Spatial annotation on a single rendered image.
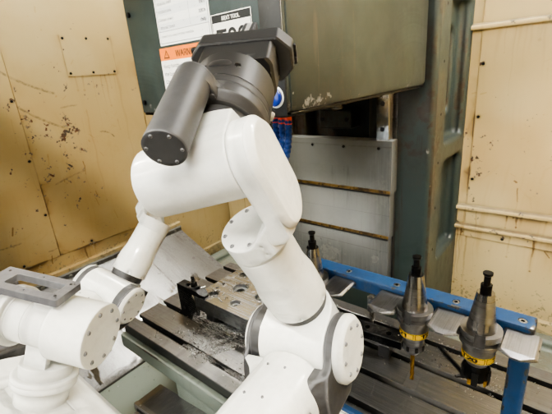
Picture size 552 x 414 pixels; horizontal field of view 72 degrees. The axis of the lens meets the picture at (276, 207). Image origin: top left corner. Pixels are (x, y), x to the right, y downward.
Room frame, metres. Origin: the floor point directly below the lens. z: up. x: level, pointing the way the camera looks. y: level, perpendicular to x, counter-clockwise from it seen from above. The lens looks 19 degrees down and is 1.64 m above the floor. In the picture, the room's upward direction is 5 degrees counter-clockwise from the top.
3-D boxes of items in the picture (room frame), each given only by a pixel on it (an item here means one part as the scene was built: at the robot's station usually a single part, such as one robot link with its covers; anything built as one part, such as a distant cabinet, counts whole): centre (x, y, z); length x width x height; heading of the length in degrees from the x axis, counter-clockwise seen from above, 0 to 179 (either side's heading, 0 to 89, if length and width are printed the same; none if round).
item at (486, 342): (0.52, -0.32, 1.21); 0.06 x 0.06 x 0.03
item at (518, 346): (0.48, -0.36, 1.21); 0.07 x 0.05 x 0.01; 139
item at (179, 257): (1.45, 0.58, 0.75); 0.89 x 0.67 x 0.26; 139
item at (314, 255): (0.73, -0.07, 1.26); 0.04 x 0.04 x 0.07
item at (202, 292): (1.10, 0.29, 0.97); 0.13 x 0.03 x 0.15; 49
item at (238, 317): (1.06, 0.10, 0.97); 0.29 x 0.23 x 0.05; 49
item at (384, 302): (0.62, -0.20, 1.21); 0.07 x 0.05 x 0.01; 139
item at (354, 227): (1.36, -0.22, 1.16); 0.48 x 0.05 x 0.51; 49
